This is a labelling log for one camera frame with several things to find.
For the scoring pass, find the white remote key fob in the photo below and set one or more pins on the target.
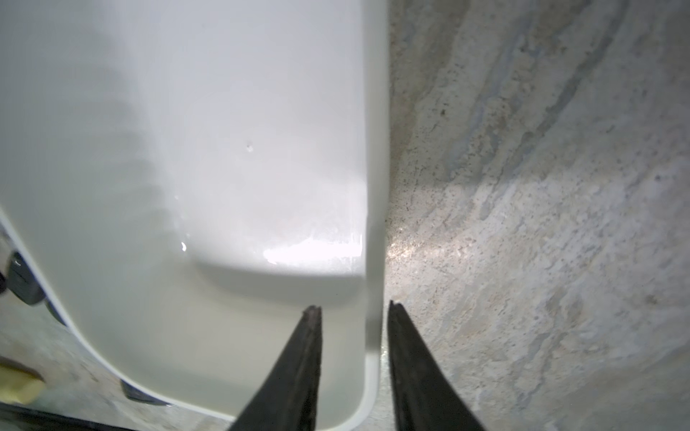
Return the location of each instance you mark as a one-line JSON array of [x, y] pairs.
[[135, 395]]

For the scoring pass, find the white storage box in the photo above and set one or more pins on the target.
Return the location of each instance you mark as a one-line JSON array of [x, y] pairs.
[[184, 178]]

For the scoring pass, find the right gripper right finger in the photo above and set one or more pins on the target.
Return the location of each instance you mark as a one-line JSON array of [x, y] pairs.
[[423, 398]]

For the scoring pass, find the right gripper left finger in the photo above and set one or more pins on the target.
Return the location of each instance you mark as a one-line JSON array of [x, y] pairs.
[[288, 398]]

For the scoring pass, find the black VW key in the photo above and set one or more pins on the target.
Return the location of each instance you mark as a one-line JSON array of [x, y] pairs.
[[21, 281]]

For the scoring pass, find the yellow flashlight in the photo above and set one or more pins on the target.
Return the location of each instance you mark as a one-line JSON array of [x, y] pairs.
[[18, 386]]

